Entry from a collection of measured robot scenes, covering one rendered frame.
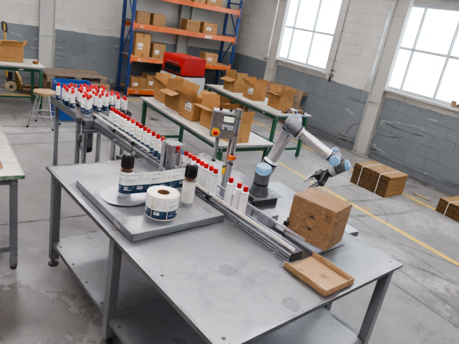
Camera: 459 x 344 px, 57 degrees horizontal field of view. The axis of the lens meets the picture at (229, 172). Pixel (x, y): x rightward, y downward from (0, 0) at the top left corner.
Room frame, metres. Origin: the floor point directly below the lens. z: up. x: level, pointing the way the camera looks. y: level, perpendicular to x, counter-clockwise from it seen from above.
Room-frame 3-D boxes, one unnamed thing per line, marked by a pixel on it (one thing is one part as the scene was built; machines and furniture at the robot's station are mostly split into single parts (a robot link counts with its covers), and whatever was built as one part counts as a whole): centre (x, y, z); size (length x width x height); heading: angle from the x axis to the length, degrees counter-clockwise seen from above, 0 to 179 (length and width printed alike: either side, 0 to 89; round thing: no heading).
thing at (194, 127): (5.50, 0.51, 0.39); 2.20 x 0.80 x 0.78; 37
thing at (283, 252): (2.80, 0.09, 0.85); 1.65 x 0.11 x 0.05; 44
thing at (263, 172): (3.00, -0.25, 1.05); 0.13 x 0.12 x 0.14; 167
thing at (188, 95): (5.43, 0.60, 0.97); 0.45 x 0.38 x 0.37; 130
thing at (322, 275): (2.08, -0.59, 0.85); 0.30 x 0.26 x 0.04; 44
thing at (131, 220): (2.58, 0.50, 0.86); 0.80 x 0.67 x 0.05; 44
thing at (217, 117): (2.94, 0.11, 1.38); 0.17 x 0.10 x 0.19; 99
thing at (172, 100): (5.78, 0.88, 0.97); 0.44 x 0.38 x 0.37; 132
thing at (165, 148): (3.04, 0.45, 1.01); 0.14 x 0.13 x 0.26; 44
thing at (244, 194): (2.58, -0.13, 0.98); 0.05 x 0.05 x 0.20
